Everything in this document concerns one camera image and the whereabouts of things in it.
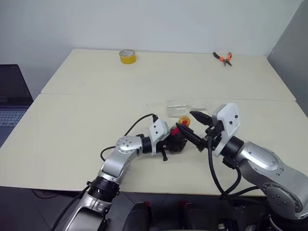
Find yellow tape roll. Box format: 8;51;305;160
119;48;137;65

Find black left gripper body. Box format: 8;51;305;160
156;136;174;163

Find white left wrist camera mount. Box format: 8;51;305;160
149;119;169;157

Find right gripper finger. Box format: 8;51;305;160
189;110;214;126
176;122;200;148

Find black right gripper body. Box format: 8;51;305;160
196;120;224;152

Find dark laptop computer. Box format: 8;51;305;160
0;64;34;147

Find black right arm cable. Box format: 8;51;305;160
206;134;259;200

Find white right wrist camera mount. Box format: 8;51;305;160
211;103;242;157

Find clear wine glass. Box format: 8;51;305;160
166;99;209;118

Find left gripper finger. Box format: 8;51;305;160
168;141;188;154

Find orange black pliers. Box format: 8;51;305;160
213;51;233;67

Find plastic bottle with dark drink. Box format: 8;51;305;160
168;115;193;154

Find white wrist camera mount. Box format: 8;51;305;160
149;119;169;157
211;103;242;157

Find dark rounded shape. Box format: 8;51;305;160
182;202;210;231
131;202;152;231

